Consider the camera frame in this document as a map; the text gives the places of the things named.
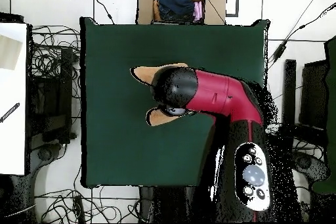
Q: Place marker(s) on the tan garment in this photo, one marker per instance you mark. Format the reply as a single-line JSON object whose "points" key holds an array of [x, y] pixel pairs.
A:
{"points": [[156, 11]]}

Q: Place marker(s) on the grey chair base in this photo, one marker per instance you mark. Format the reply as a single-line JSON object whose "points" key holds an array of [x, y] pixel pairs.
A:
{"points": [[44, 154]]}

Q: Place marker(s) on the tan terry towel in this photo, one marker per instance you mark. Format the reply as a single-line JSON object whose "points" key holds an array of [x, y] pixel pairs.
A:
{"points": [[145, 73]]}

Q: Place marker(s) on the dark green fabric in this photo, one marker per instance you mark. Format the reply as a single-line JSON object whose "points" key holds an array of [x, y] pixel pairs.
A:
{"points": [[332, 103]]}

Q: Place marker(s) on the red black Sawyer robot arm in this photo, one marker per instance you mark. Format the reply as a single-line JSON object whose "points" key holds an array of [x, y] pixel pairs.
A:
{"points": [[218, 95]]}

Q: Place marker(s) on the black striped tool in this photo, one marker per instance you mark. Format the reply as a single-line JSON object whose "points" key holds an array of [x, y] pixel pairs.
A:
{"points": [[10, 112]]}

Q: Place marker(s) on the brown cardboard box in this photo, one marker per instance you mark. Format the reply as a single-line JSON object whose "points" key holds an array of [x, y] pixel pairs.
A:
{"points": [[145, 6]]}

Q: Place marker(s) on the pink garment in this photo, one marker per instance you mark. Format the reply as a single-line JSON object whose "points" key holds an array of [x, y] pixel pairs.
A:
{"points": [[198, 11]]}

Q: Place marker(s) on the white desk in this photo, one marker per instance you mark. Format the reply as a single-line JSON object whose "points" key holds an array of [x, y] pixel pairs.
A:
{"points": [[13, 142]]}

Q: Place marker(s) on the black chair frame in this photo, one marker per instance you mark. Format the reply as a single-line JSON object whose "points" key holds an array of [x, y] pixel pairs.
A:
{"points": [[290, 90]]}

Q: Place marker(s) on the beige paper sheet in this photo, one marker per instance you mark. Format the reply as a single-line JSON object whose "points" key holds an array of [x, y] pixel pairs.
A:
{"points": [[9, 53]]}

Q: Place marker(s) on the dark blue jeans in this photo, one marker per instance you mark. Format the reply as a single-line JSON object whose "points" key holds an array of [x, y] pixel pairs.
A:
{"points": [[174, 2]]}

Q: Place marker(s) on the dark green table cloth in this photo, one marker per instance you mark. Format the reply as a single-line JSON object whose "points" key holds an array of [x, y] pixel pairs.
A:
{"points": [[118, 155]]}

